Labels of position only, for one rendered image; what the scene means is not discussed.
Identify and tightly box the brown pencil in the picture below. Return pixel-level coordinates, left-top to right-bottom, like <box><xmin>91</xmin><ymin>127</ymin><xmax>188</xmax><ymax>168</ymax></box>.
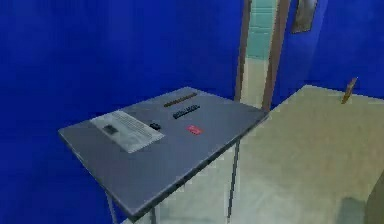
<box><xmin>163</xmin><ymin>92</ymin><xmax>199</xmax><ymax>108</ymax></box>

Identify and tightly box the grey metal table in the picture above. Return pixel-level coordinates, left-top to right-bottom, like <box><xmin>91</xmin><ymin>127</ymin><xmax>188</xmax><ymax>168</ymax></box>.
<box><xmin>57</xmin><ymin>86</ymin><xmax>270</xmax><ymax>224</ymax></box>

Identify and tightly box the olive green furniture edge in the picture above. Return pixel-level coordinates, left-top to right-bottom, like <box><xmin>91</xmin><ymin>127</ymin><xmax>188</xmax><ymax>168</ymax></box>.
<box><xmin>363</xmin><ymin>170</ymin><xmax>384</xmax><ymax>224</ymax></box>

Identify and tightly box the framed wall picture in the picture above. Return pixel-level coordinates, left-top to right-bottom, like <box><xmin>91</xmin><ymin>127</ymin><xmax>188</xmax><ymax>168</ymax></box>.
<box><xmin>290</xmin><ymin>0</ymin><xmax>319</xmax><ymax>35</ymax></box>

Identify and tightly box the brown door frame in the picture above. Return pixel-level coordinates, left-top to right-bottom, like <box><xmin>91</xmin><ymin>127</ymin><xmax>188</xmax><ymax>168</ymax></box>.
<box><xmin>233</xmin><ymin>0</ymin><xmax>292</xmax><ymax>113</ymax></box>

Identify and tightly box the black remote control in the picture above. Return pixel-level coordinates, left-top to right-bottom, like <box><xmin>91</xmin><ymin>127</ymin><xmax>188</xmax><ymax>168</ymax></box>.
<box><xmin>172</xmin><ymin>104</ymin><xmax>201</xmax><ymax>120</ymax></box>

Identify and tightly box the red credit card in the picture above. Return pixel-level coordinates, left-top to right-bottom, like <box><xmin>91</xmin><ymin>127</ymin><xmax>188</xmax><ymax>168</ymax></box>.
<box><xmin>186</xmin><ymin>124</ymin><xmax>205</xmax><ymax>136</ymax></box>

